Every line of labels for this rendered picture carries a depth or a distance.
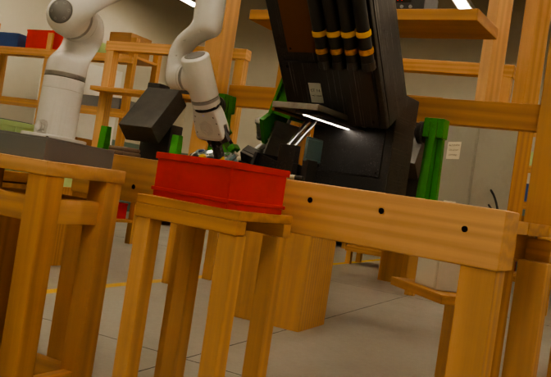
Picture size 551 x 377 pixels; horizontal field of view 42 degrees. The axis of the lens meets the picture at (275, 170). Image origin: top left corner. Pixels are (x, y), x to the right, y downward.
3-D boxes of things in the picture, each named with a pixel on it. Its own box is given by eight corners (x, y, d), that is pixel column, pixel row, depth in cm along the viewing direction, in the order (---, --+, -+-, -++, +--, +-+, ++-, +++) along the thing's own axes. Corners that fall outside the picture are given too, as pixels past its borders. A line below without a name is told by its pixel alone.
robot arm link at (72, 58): (36, 72, 209) (51, -7, 210) (63, 84, 228) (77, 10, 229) (75, 78, 208) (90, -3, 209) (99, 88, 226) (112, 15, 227)
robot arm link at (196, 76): (183, 102, 211) (208, 103, 206) (171, 60, 205) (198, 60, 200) (198, 90, 217) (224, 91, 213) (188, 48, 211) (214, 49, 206)
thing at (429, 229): (498, 272, 172) (507, 210, 172) (70, 190, 252) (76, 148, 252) (512, 270, 184) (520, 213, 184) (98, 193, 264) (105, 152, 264)
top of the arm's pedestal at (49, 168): (46, 175, 192) (48, 161, 192) (-34, 161, 207) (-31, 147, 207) (125, 184, 220) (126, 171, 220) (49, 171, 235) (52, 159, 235)
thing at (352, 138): (384, 194, 232) (399, 91, 233) (303, 183, 248) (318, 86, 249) (405, 197, 248) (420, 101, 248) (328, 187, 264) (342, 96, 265)
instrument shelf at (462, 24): (476, 20, 231) (478, 8, 231) (248, 19, 279) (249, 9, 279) (497, 39, 252) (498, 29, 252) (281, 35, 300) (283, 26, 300)
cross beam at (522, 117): (540, 131, 237) (544, 104, 237) (225, 105, 306) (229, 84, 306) (544, 133, 241) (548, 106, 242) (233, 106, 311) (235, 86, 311)
